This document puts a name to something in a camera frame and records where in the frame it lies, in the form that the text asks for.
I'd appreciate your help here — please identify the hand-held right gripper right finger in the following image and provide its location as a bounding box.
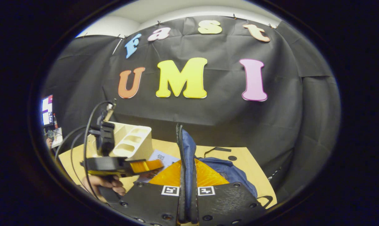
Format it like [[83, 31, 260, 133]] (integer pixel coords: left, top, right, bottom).
[[189, 158, 267, 226]]

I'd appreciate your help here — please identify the black backdrop cloth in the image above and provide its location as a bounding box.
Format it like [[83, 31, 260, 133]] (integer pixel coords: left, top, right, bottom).
[[43, 16, 341, 201]]

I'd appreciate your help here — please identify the cream plastic bookshelf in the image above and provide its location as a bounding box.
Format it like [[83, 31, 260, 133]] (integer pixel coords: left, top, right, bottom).
[[87, 122, 154, 160]]

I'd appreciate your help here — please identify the blue schoolbag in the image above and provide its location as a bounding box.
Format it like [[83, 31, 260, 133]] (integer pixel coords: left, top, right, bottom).
[[176, 123, 274, 220]]

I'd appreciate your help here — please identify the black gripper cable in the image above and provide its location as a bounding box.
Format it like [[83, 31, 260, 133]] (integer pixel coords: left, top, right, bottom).
[[53, 100, 114, 201]]

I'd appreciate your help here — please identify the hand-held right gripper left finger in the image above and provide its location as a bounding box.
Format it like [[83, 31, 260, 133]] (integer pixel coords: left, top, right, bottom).
[[119, 159, 187, 226]]

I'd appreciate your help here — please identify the lavender cover book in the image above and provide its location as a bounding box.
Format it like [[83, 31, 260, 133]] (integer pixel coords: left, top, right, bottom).
[[136, 149, 180, 183]]

